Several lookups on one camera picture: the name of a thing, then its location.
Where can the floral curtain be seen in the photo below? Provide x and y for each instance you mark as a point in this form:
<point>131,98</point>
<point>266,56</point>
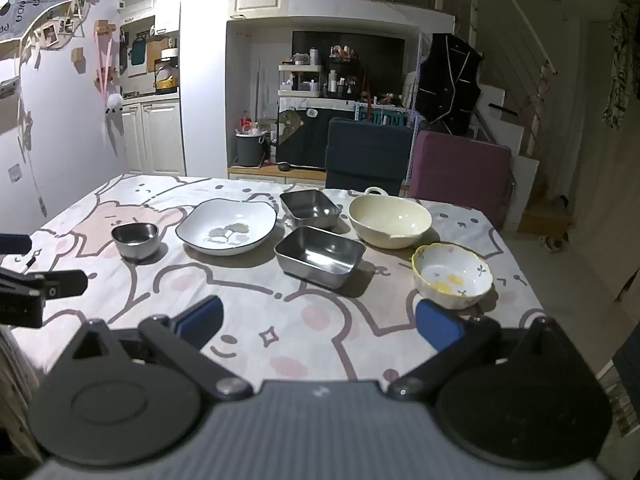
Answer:
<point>622,60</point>

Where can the pink ribbon with white pompom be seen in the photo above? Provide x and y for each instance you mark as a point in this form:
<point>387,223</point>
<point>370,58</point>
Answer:
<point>107,70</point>

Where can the teal cutting board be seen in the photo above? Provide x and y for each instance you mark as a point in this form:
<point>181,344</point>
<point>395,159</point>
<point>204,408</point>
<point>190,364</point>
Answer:
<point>138,51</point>

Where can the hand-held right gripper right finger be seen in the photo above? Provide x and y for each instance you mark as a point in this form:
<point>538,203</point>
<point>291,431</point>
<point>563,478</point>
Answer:
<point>437,325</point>

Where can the wall photo collage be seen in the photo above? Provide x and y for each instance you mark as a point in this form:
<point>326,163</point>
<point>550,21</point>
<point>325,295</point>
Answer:
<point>45,5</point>

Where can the large rectangular steel tray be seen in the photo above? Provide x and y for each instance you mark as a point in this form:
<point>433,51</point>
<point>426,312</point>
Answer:
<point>320,255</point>

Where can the white kitchen cabinet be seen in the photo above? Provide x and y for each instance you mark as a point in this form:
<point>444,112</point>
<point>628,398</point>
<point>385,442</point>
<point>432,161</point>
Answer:
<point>152,135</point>

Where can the small round steel bowl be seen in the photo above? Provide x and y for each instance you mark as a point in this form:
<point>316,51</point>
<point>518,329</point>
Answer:
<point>135,245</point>

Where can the low wood-topped drawer cabinet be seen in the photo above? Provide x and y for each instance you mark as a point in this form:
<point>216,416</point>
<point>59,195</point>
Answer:
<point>280,174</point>

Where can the dark blue chair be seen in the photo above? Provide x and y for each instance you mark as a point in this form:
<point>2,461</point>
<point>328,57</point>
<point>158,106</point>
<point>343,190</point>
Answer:
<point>367,155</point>

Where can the small rectangular steel tray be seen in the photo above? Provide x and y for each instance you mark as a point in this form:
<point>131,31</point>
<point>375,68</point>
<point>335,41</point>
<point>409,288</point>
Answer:
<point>310,207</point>

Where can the bear printed tablecloth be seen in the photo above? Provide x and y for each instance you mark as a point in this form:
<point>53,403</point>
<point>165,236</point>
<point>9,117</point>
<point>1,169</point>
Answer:
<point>250,310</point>

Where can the purple chair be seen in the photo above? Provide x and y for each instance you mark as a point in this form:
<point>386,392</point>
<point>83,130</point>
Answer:
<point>460,175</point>

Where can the brown wooden step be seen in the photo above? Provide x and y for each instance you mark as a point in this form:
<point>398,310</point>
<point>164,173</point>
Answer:
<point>545,217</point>

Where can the white leaf print plate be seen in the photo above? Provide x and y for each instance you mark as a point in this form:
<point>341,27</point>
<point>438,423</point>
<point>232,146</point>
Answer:
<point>225,225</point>

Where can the teal sign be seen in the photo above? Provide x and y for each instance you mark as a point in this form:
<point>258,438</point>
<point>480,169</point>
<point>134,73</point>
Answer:
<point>380,116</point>

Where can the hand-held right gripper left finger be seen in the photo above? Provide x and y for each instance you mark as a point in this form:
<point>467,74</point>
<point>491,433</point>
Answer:
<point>202,317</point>

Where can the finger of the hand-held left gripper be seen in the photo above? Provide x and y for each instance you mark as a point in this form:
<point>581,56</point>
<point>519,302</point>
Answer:
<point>60,282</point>
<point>15,244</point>

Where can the white staircase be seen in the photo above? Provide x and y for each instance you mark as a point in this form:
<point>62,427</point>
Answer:
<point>505,125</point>

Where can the black kitchen appliance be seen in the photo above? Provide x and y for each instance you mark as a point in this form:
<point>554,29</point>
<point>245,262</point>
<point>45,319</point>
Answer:
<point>166,72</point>

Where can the wooden cutting board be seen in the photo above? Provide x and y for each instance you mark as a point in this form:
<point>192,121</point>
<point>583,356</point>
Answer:
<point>157,55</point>

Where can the black jacket with white trim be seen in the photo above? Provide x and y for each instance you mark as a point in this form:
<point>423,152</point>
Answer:
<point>447,85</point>

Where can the white scalloped yellow print bowl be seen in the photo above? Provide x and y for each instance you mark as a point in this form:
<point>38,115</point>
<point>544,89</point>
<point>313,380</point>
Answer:
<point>450,272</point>

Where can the white shelf rack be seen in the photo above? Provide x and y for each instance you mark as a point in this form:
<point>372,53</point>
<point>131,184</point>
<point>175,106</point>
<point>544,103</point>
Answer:
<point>299,80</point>

